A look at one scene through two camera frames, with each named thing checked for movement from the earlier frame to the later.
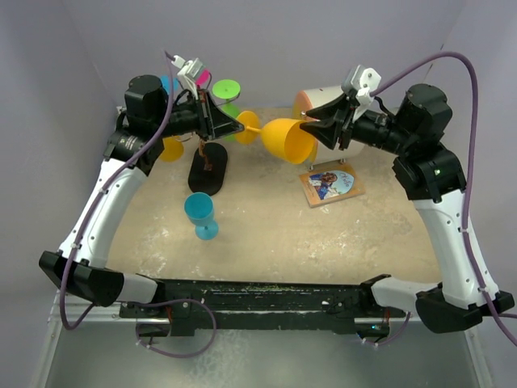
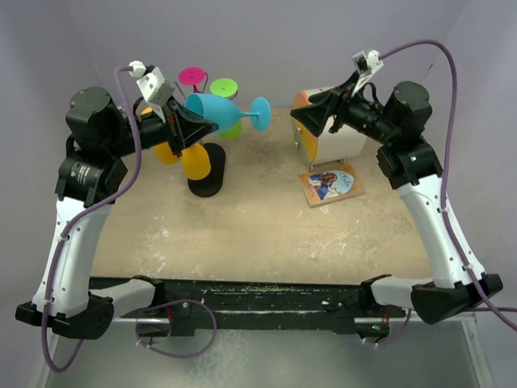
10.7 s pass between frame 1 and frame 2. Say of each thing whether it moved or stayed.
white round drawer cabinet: stayed
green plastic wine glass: stayed
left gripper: moved
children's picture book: stayed
